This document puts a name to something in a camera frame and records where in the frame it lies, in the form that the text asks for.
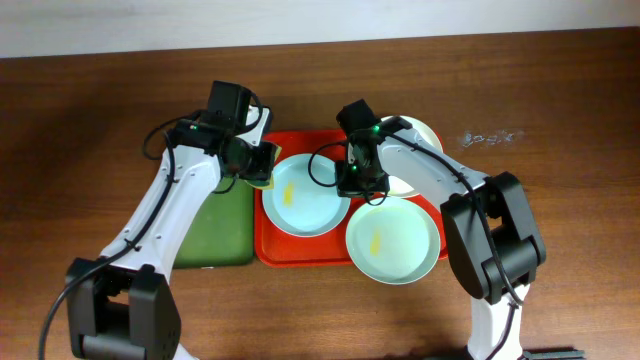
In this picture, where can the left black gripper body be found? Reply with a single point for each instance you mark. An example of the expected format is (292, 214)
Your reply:
(265, 163)

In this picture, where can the cream white plate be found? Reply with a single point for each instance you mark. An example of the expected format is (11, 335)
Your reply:
(425, 135)

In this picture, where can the mint green plate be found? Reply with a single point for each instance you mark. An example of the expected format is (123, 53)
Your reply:
(395, 243)

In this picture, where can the dark green tray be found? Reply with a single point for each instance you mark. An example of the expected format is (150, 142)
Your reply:
(221, 234)

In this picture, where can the yellow green sponge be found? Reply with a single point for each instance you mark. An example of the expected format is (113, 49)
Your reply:
(270, 182)

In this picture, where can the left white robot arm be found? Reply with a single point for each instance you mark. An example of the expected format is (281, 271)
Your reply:
(120, 305)

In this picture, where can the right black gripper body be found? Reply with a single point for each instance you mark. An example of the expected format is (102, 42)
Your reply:
(363, 181)

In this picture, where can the light blue plate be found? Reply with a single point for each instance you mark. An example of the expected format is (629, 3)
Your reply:
(299, 206)

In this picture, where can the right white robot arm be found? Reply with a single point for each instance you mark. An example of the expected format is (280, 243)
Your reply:
(494, 244)

